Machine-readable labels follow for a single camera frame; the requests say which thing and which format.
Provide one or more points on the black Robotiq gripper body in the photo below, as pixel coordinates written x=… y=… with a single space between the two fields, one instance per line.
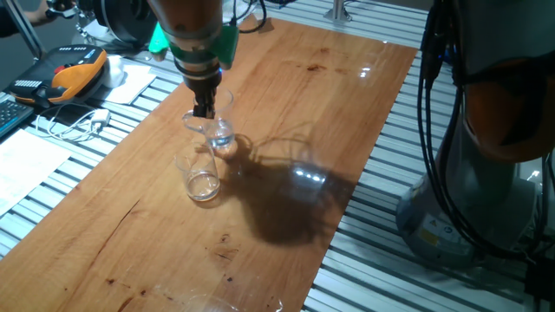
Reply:
x=203 y=89

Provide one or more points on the black keyboard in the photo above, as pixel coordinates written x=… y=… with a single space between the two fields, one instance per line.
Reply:
x=13 y=115

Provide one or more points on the black round spool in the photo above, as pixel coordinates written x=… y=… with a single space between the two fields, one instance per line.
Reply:
x=121 y=19

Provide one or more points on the white charger adapter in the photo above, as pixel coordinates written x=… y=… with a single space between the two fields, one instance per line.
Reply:
x=100 y=118

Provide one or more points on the small white paper sheet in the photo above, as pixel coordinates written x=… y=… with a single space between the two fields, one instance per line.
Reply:
x=130 y=84

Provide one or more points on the wooden board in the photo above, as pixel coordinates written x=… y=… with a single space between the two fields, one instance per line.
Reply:
x=130 y=260

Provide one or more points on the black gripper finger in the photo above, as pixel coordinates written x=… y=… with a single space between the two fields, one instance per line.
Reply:
x=198 y=109
x=210 y=110

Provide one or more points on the person's hand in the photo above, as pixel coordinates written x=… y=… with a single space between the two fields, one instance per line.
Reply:
x=39 y=16

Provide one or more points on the black handheld controller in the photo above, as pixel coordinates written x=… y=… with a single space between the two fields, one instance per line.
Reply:
x=60 y=6

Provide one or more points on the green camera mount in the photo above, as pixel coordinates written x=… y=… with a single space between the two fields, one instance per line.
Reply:
x=227 y=45

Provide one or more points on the aluminium post base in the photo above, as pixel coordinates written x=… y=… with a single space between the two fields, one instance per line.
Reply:
x=338 y=11

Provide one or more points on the dark sleeved forearm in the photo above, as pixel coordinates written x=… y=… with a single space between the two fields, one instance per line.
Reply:
x=11 y=24

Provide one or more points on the aluminium frame post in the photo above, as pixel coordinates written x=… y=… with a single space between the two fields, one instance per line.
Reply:
x=24 y=30

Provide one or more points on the white tissue wad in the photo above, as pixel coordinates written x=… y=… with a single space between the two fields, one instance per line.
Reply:
x=113 y=71

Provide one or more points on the large white paper sheet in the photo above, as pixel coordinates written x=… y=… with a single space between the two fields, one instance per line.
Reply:
x=26 y=169

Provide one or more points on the orange black teach pendant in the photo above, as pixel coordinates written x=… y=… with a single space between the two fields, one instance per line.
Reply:
x=73 y=73

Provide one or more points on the clear glass tumbler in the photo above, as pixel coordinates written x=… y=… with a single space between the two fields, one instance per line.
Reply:
x=201 y=186

